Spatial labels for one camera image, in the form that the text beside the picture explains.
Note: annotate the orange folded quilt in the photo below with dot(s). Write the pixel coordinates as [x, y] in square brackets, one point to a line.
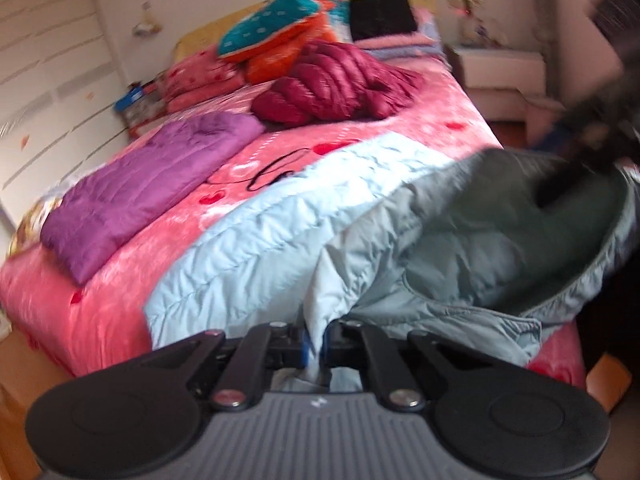
[280, 57]

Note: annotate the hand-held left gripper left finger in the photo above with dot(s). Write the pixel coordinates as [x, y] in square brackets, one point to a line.
[304, 345]

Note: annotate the light blue down jacket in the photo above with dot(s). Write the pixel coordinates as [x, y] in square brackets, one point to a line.
[250, 245]

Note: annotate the white nightstand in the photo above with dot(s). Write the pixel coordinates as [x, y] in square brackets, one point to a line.
[500, 75]

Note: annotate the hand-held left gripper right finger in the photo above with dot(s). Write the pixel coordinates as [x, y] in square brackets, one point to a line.
[326, 347]

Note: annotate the teal dotted quilt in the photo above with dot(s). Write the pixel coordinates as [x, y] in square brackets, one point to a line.
[270, 20]

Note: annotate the folded pastel blankets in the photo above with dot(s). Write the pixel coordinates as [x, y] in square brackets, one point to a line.
[400, 42]

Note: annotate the blue box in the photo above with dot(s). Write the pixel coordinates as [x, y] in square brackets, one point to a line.
[129, 100]

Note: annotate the small nightstand ornaments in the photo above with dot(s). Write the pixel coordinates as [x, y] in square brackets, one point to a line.
[475, 22]

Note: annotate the wall hook ornament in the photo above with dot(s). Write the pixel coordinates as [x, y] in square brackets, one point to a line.
[145, 22]

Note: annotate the bed with pink blanket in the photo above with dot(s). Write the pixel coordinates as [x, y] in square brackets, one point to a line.
[100, 320]

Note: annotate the pink pillows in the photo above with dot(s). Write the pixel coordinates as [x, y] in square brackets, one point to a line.
[200, 80]

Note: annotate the white wardrobe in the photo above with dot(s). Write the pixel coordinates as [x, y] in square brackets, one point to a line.
[55, 70]

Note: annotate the cartoon printed pillow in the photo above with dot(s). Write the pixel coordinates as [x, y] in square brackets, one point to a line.
[30, 225]

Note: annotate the maroon down jacket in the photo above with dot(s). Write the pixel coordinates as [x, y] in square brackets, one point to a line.
[340, 80]

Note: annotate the yellow headboard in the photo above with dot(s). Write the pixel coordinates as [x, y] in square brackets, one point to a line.
[200, 40]

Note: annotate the purple down jacket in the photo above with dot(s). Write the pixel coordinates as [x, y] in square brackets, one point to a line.
[140, 195]

